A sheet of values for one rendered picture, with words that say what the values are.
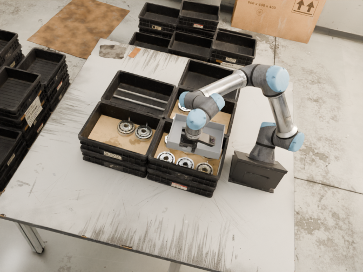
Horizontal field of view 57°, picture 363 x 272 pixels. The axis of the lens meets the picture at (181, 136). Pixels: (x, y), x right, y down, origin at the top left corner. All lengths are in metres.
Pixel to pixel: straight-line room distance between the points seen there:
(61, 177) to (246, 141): 1.17
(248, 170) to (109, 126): 0.85
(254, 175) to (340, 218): 1.31
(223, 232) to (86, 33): 3.00
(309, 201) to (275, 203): 1.02
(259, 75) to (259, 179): 0.64
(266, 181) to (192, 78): 0.90
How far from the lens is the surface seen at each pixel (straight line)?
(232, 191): 2.01
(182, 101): 1.50
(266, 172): 1.93
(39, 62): 3.24
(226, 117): 2.17
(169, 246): 1.81
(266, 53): 4.28
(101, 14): 4.50
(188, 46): 3.44
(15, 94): 2.83
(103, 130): 2.02
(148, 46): 3.56
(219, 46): 3.33
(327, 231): 2.99
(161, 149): 1.94
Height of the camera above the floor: 2.39
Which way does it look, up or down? 51 degrees down
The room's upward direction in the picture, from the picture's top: 11 degrees clockwise
